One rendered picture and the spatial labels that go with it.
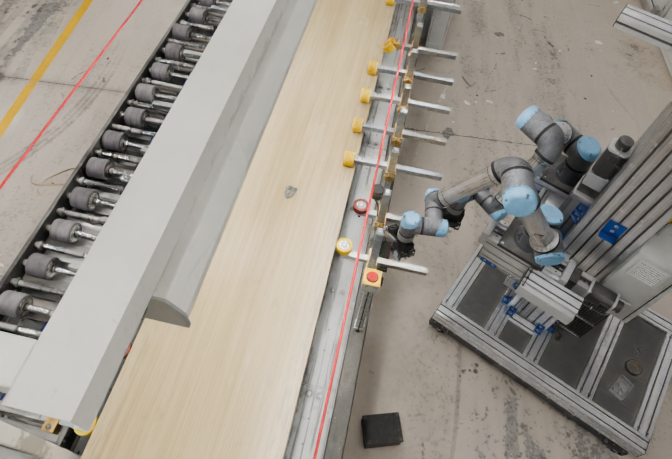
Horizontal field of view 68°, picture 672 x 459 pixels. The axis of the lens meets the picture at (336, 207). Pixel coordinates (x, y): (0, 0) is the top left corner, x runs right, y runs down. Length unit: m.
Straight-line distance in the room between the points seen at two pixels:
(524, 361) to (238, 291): 1.68
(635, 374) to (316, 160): 2.16
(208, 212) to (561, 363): 2.74
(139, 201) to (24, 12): 5.12
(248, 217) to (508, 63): 3.30
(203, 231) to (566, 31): 5.28
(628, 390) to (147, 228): 3.03
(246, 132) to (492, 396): 2.67
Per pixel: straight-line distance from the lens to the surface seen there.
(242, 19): 0.89
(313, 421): 2.40
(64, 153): 4.26
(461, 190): 2.08
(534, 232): 2.09
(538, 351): 3.21
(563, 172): 2.74
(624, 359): 3.44
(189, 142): 0.70
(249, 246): 2.40
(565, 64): 5.34
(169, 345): 2.25
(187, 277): 0.69
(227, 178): 0.77
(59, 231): 2.74
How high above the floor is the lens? 2.97
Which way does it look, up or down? 55 degrees down
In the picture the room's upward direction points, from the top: 7 degrees clockwise
